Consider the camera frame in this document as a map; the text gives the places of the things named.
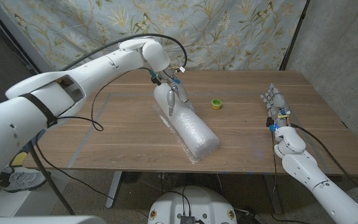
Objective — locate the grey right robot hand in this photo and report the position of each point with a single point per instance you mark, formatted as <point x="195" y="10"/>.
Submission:
<point x="277" y="101"/>

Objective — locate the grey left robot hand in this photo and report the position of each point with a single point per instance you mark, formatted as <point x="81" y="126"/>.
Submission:
<point x="180" y="93"/>

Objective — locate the bubble wrap roll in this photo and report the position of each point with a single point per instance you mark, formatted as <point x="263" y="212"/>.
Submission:
<point x="188" y="127"/>

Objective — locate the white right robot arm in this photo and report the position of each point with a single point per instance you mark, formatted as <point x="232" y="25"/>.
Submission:
<point x="303" y="171"/>

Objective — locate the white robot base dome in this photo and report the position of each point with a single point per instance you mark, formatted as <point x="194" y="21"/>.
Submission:
<point x="204" y="202"/>

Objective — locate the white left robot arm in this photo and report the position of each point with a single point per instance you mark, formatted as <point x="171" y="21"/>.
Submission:
<point x="89" y="71"/>

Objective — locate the yellow green cup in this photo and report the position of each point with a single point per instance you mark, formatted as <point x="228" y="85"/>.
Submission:
<point x="216" y="104"/>

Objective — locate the black backdrop stand pole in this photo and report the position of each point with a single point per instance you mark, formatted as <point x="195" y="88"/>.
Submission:
<point x="294" y="34"/>

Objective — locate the floral printed backdrop cloth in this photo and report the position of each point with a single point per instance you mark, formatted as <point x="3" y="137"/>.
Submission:
<point x="259" y="31"/>

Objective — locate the metal table leg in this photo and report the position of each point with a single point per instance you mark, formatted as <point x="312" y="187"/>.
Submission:
<point x="277" y="193"/>
<point x="113" y="189"/>

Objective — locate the small black electronics box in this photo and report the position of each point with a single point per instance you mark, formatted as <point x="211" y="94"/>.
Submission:
<point x="187" y="219"/>

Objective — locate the black tripod leg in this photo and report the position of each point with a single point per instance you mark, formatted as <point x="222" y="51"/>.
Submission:
<point x="51" y="178"/>

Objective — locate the white yellow device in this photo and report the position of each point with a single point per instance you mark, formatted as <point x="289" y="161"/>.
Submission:
<point x="18" y="159"/>

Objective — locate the grey sneaker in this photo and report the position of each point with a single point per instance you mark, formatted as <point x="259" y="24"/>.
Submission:
<point x="20" y="180"/>

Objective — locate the grey backdrop frame post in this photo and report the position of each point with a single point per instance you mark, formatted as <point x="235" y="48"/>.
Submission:
<point x="17" y="35"/>

